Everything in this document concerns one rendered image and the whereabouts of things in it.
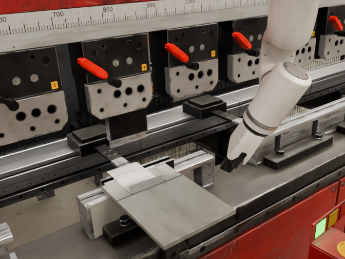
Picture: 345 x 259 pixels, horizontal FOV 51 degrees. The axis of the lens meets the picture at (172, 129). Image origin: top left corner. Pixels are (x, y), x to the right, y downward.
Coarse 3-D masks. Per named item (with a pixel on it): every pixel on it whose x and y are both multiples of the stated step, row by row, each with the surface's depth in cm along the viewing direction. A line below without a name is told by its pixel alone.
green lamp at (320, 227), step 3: (324, 219) 97; (321, 222) 97; (324, 222) 98; (318, 225) 96; (321, 225) 97; (324, 225) 98; (318, 228) 96; (321, 228) 98; (324, 228) 99; (318, 231) 97; (321, 231) 98; (315, 234) 97; (318, 234) 98; (315, 237) 97
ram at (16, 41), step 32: (0, 0) 61; (32, 0) 63; (64, 0) 66; (96, 0) 70; (128, 0) 74; (160, 0) 78; (320, 0) 109; (32, 32) 65; (64, 32) 68; (96, 32) 72; (128, 32) 76
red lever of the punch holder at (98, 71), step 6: (78, 60) 68; (84, 60) 68; (84, 66) 68; (90, 66) 69; (96, 66) 70; (96, 72) 70; (102, 72) 71; (102, 78) 71; (108, 78) 72; (114, 78) 73; (114, 84) 72; (120, 84) 73
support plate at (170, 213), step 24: (168, 168) 93; (120, 192) 83; (144, 192) 83; (168, 192) 82; (192, 192) 82; (144, 216) 74; (168, 216) 74; (192, 216) 74; (216, 216) 73; (168, 240) 67
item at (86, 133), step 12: (72, 132) 108; (84, 132) 108; (96, 132) 107; (72, 144) 107; (84, 144) 103; (96, 144) 105; (108, 144) 107; (84, 156) 104; (108, 156) 99; (120, 156) 99
